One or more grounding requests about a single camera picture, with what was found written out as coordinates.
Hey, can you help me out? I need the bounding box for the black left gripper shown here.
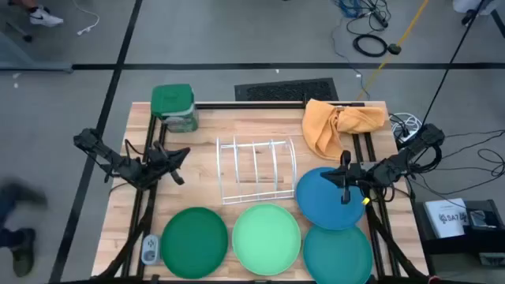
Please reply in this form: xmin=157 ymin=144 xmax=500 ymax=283
xmin=137 ymin=140 xmax=191 ymax=189

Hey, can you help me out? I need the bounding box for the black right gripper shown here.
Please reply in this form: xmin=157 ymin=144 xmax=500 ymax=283
xmin=320 ymin=150 xmax=376 ymax=205

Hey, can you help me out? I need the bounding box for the blue plate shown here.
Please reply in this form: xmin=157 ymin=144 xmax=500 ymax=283
xmin=295 ymin=166 xmax=367 ymax=231

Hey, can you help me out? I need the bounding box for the teal plate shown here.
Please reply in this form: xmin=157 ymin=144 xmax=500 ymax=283
xmin=301 ymin=224 xmax=374 ymax=284

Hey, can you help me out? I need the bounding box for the dark green plate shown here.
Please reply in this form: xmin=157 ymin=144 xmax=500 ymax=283
xmin=159 ymin=206 xmax=230 ymax=280

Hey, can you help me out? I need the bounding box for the light green plate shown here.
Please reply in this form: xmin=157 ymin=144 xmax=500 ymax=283
xmin=231 ymin=203 xmax=302 ymax=277

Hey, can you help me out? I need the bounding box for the orange cloth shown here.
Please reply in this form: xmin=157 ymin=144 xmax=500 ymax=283
xmin=301 ymin=98 xmax=387 ymax=162

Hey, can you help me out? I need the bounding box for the green Cascade detergent box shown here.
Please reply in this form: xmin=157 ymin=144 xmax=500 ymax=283
xmin=150 ymin=83 xmax=200 ymax=134

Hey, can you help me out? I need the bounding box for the small grey webcam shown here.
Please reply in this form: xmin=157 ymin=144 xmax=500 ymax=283
xmin=140 ymin=234 xmax=161 ymax=266

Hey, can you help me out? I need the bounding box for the black keyboard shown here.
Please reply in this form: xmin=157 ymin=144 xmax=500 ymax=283
xmin=234 ymin=77 xmax=340 ymax=103

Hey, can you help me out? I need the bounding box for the white booklet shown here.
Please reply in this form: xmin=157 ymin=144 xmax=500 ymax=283
xmin=424 ymin=197 xmax=470 ymax=239

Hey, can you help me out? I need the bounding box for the black case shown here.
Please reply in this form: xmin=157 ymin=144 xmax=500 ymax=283
xmin=413 ymin=199 xmax=505 ymax=269

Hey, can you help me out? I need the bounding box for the thin black pole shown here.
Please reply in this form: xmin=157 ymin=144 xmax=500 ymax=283
xmin=421 ymin=0 xmax=488 ymax=126

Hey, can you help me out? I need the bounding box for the person's leg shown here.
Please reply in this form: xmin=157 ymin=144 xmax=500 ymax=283
xmin=0 ymin=227 xmax=37 ymax=278

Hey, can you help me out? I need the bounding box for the black chair caster leg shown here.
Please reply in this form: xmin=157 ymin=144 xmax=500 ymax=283
xmin=6 ymin=19 xmax=33 ymax=43

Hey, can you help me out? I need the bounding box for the person's foot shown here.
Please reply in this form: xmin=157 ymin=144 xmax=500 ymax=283
xmin=452 ymin=0 xmax=490 ymax=27
xmin=17 ymin=0 xmax=64 ymax=28

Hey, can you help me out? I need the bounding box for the white wire dish rack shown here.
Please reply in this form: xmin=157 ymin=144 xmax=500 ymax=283
xmin=215 ymin=135 xmax=297 ymax=206

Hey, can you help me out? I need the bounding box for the white cable bundle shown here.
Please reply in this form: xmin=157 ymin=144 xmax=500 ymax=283
xmin=388 ymin=112 xmax=423 ymax=144

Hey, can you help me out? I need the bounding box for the black aluminium table frame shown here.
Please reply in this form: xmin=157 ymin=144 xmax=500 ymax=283
xmin=92 ymin=100 xmax=431 ymax=284

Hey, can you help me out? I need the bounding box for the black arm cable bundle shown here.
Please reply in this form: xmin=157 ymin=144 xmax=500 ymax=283
xmin=406 ymin=144 xmax=443 ymax=177

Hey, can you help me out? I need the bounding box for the coiled black cable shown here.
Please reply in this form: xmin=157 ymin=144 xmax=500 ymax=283
xmin=352 ymin=33 xmax=390 ymax=58

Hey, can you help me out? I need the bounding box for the white floor cable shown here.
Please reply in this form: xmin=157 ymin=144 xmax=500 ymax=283
xmin=72 ymin=0 xmax=100 ymax=36

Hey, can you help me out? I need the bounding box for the yellow cord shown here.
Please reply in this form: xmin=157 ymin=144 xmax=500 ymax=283
xmin=356 ymin=0 xmax=431 ymax=102

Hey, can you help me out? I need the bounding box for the blue cable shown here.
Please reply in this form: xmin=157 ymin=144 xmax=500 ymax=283
xmin=331 ymin=0 xmax=372 ymax=100

